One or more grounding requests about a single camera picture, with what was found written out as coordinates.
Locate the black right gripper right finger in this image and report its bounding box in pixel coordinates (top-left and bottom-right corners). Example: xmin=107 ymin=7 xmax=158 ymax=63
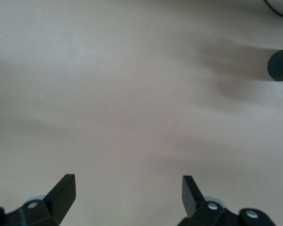
xmin=178 ymin=175 xmax=276 ymax=226

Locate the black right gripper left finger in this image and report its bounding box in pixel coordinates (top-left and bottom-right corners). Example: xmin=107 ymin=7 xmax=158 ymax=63
xmin=0 ymin=174 xmax=76 ymax=226

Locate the brown paper table cover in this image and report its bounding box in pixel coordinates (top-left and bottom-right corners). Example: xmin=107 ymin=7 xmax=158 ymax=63
xmin=0 ymin=0 xmax=283 ymax=226

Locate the black foam-covered pole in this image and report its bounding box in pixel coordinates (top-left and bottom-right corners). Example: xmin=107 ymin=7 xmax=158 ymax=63
xmin=267 ymin=47 xmax=283 ymax=82

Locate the black looped cable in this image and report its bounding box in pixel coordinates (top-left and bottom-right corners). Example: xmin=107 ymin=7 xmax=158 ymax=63
xmin=263 ymin=0 xmax=283 ymax=19

